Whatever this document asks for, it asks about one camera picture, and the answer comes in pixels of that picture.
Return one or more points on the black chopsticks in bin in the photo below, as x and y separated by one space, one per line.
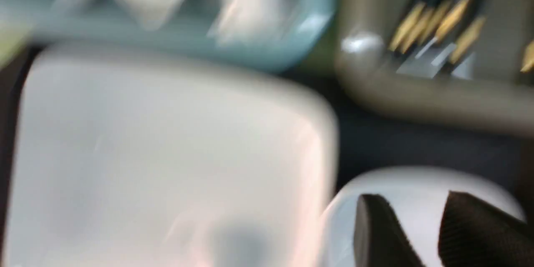
458 37

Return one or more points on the white small sauce dish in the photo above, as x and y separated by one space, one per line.
418 196

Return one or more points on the black serving tray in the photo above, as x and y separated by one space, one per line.
364 142

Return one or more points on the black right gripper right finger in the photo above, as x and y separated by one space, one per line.
474 233

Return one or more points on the large white square plate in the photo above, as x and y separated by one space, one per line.
131 159

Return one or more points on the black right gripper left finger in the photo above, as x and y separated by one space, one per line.
378 237

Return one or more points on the brown plastic bin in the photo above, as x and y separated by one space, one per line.
500 100

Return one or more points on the teal plastic bin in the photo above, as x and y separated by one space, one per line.
186 33

